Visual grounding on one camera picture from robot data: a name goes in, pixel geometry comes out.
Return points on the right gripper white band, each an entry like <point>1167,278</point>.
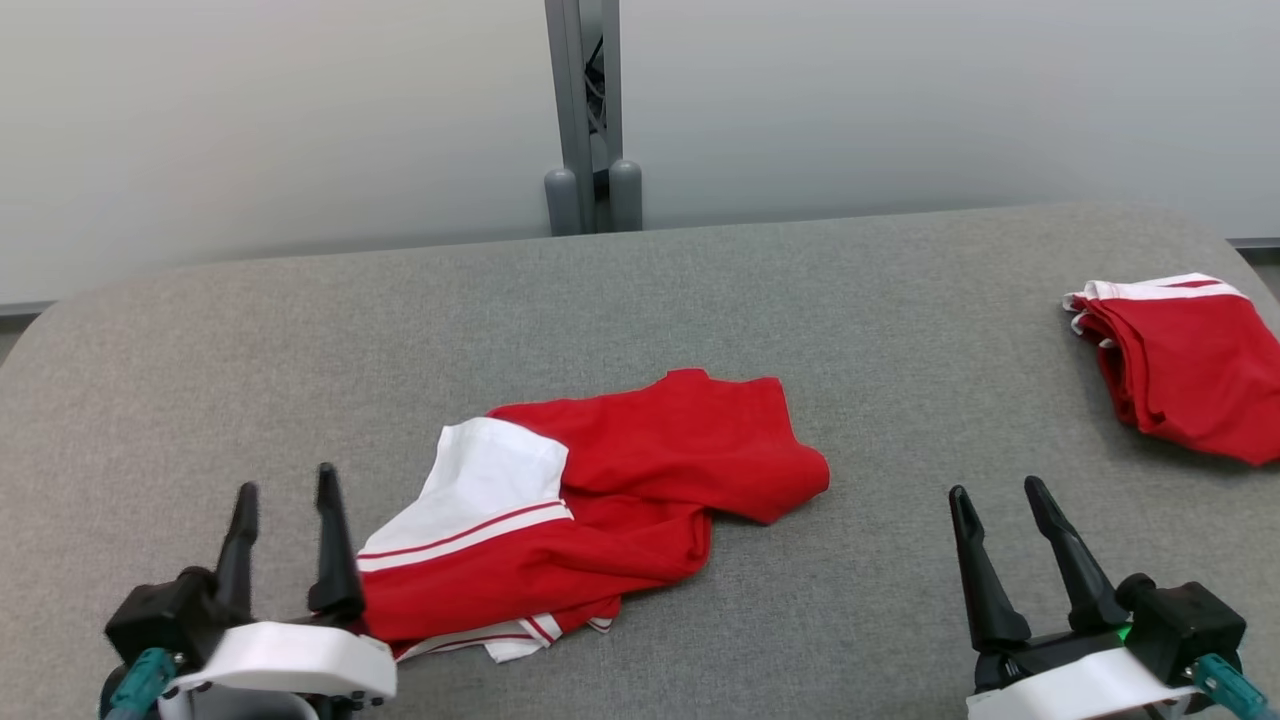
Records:
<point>1070,690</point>

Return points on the red Bulls 23 shorts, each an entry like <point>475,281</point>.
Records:
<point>1190,370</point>

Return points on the grey partition post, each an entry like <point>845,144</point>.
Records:
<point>580,120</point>

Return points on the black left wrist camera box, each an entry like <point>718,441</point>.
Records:
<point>165,615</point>

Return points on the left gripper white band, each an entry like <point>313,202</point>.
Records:
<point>290,660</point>

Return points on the red and white t-shirt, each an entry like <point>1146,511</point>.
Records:
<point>640,450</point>

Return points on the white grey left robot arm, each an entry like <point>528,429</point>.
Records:
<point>250,708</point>

